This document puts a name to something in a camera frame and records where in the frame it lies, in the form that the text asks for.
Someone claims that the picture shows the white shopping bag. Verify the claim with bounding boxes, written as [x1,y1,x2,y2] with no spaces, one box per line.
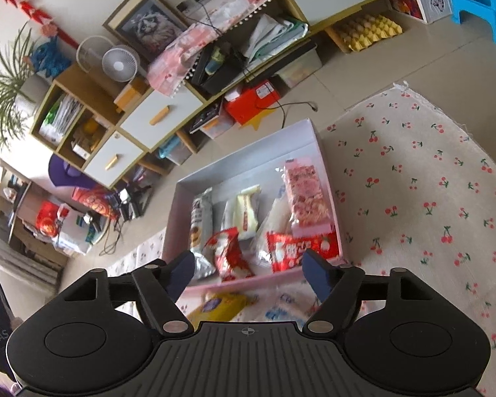
[56,204,106,256]

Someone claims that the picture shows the blue plush toy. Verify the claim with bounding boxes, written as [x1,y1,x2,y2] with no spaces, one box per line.
[31,35,73,78]

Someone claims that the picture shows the pink cereal bar packet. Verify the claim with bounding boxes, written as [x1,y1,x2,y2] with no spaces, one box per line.
[282,159,335,238]

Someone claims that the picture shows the pink floral cloth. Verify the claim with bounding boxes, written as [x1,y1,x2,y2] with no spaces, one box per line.
[146,0,315,97]

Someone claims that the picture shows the red gift bag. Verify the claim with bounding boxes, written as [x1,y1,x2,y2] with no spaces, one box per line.
[71,187,121,221]

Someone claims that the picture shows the red wall ornament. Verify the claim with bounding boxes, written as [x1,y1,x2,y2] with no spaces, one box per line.
[0,0,82,51]

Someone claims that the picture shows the red box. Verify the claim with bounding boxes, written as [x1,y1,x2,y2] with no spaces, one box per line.
[222,79,282,125]

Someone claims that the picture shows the yellow biscuit packet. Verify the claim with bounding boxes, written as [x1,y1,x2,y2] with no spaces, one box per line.
[186,290,259,324]

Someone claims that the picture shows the folded pale cloths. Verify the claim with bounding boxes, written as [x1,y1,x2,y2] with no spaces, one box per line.
[246,14,310,64]

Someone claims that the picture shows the framed cat picture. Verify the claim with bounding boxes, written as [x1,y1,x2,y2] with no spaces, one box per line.
[103,0,191,66]

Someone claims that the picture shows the black basket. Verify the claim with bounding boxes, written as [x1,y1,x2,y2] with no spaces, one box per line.
[189,42,249,95]

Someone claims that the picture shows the purple hat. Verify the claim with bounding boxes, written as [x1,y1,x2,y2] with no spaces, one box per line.
[47,154,98,190]

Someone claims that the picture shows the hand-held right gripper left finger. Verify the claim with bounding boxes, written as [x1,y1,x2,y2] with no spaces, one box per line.
[58,250,196,337]

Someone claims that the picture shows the yellow cardboard box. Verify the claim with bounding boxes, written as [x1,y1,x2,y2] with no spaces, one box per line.
[113,76,150,113]

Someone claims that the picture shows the red snack packet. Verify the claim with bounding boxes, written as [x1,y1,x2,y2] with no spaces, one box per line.
[266,232,340,274]
[204,227,256,283]

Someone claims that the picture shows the cherry print tablecloth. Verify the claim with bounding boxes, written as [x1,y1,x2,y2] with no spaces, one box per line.
[103,85,496,397]

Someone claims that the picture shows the potted green plant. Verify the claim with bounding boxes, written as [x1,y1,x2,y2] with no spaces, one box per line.
[0,22,56,152]

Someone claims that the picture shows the white desk fan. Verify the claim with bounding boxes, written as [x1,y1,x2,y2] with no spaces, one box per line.
[75,35,114,76]
[102,46,142,84]

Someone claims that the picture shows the white printed carton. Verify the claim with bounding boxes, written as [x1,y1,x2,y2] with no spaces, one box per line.
[390,0,454,24]

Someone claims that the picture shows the long wooden cabinet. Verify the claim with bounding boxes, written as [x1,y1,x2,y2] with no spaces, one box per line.
[31,0,447,189]

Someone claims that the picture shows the clear storage box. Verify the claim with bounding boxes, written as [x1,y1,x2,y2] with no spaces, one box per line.
[198,108,237,140]

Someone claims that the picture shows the blue lid storage box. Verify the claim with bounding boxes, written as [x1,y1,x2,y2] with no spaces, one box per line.
[158,136,193,165]

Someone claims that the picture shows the white storage box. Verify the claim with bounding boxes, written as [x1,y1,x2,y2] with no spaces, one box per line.
[278,45,324,88]

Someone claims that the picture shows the yellow egg tray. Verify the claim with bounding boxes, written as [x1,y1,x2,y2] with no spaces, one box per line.
[326,12,404,53]

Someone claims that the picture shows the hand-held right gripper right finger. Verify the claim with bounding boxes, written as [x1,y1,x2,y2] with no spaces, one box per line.
[302,249,436,335]

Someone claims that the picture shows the pink cardboard box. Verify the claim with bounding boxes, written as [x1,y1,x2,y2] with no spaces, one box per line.
[161,118,348,294]

